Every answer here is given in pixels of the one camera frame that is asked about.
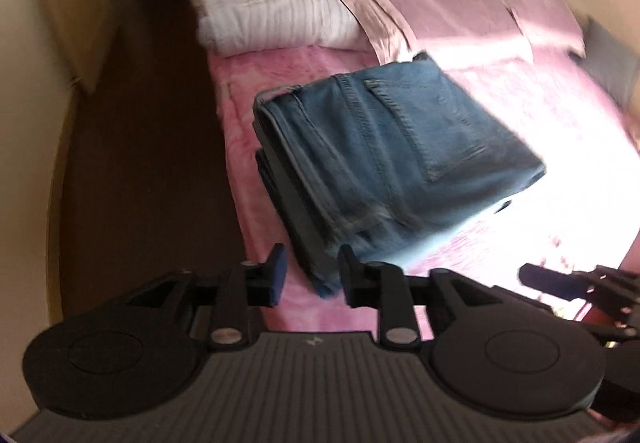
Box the grey-blue pillow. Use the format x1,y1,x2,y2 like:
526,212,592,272
581,18,640,110

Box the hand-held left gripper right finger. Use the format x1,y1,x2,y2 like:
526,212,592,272
339,245,543,349

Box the dark blue jeans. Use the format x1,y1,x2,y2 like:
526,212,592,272
255,148,513,300

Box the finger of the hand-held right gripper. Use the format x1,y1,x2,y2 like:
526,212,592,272
519,263,640,339

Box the pink floral blanket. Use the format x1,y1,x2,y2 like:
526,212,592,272
207,43,640,340

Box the white striped quilt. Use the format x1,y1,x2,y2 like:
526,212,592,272
181,0,372,57

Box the light blue jeans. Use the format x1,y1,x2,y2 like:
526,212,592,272
252,52,547,276

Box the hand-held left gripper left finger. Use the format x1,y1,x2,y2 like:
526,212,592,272
107,243,289,350

